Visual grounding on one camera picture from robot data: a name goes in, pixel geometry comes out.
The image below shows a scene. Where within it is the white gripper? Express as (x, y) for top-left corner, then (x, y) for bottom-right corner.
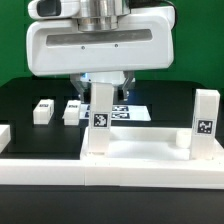
(26, 0), (175, 103)

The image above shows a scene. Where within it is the white desk tabletop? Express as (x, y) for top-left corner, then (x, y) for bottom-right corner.
(80, 126), (224, 189)

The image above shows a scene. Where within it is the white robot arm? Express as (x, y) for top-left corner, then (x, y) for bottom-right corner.
(26, 0), (178, 101)

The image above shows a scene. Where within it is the fiducial marker sheet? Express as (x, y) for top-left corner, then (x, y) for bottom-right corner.
(79, 104), (152, 122)

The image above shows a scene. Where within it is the white front obstacle bar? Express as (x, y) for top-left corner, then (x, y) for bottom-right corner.
(0, 159), (224, 189)

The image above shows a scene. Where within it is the white left obstacle block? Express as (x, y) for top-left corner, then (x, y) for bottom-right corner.
(0, 125), (11, 153)

